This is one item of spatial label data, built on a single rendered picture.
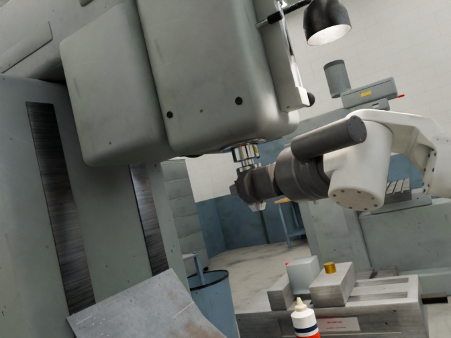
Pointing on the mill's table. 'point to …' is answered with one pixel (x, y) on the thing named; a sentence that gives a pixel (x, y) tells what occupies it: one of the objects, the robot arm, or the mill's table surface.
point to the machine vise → (407, 301)
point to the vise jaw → (333, 286)
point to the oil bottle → (304, 321)
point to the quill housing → (211, 74)
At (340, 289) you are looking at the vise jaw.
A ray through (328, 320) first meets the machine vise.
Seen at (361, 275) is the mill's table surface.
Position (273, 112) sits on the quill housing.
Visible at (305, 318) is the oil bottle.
